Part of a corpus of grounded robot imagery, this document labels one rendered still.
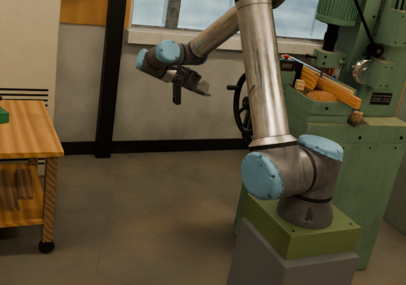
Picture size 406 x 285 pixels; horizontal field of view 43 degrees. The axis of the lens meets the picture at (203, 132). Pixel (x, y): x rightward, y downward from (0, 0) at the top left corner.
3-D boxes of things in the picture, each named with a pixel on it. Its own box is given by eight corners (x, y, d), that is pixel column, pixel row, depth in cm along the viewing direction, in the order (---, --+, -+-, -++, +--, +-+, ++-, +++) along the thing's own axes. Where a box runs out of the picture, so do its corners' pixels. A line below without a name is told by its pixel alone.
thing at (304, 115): (263, 92, 252) (264, 84, 250) (299, 93, 260) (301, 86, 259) (306, 122, 218) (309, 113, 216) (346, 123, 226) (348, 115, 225)
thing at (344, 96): (281, 67, 266) (283, 59, 264) (284, 67, 266) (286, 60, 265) (355, 108, 213) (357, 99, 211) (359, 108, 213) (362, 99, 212)
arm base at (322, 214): (343, 222, 174) (350, 196, 171) (305, 234, 163) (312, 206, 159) (302, 196, 188) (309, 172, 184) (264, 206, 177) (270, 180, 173)
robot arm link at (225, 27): (301, -42, 168) (193, 46, 222) (273, -47, 161) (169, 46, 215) (312, -10, 166) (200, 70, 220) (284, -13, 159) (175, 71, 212)
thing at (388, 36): (377, 41, 226) (387, 7, 221) (393, 43, 230) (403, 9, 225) (390, 46, 219) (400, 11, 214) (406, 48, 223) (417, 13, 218)
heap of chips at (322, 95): (304, 93, 222) (306, 87, 221) (328, 95, 227) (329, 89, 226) (315, 100, 215) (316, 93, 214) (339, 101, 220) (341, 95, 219)
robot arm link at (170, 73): (161, 81, 216) (154, 75, 224) (171, 86, 218) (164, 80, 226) (171, 63, 214) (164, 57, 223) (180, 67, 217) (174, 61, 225)
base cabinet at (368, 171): (231, 229, 282) (255, 107, 257) (318, 223, 305) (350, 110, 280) (269, 281, 244) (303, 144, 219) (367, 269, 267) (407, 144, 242)
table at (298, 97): (231, 72, 263) (232, 60, 261) (282, 75, 275) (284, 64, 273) (290, 114, 212) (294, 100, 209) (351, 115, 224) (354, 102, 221)
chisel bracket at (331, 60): (309, 66, 236) (313, 48, 233) (334, 67, 241) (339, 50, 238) (318, 70, 230) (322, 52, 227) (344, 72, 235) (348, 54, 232)
